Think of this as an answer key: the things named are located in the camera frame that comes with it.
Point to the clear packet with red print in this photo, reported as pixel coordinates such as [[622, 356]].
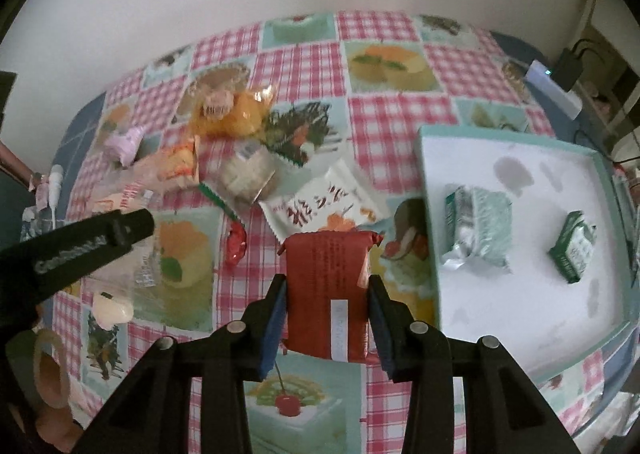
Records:
[[125, 196]]

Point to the person's left hand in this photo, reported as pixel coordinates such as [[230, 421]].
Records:
[[50, 429]]

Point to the white power strip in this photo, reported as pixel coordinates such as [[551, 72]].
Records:
[[552, 86]]

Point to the beige swiss roll packet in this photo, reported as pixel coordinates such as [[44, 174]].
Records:
[[175, 163]]

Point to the red-brown snack packet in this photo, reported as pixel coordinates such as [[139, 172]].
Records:
[[325, 284]]

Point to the white snack packet red print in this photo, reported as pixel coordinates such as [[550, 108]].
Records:
[[320, 204]]

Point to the black power adapter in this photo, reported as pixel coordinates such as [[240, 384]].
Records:
[[570, 66]]

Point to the cream round snack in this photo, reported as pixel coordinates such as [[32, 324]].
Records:
[[112, 309]]

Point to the orange cake packet round label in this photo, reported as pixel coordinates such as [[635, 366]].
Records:
[[230, 113]]

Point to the white box with teal rim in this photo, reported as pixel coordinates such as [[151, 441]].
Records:
[[500, 314]]

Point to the clear round cookie packet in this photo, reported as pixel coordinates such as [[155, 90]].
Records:
[[245, 173]]

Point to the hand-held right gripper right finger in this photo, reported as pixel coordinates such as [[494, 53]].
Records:
[[382, 339]]

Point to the small red candy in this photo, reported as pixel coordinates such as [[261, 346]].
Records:
[[236, 244]]

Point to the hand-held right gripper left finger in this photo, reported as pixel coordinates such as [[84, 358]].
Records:
[[272, 334]]

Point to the dark green snack packet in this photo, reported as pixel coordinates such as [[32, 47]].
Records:
[[572, 246]]

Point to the green and silver snack packet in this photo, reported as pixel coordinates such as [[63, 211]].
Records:
[[477, 229]]

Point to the brown wooden bar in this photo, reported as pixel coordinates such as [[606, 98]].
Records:
[[15, 163]]

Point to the clear plastic packet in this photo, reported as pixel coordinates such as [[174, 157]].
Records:
[[147, 269]]

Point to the pink snack packet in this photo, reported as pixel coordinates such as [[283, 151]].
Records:
[[125, 143]]

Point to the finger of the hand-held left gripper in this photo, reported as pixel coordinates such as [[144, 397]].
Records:
[[135, 229]]

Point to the checkered printed tablecloth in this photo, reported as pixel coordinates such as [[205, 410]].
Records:
[[380, 123]]

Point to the blue floral cloth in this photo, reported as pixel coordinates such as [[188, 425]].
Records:
[[32, 226]]

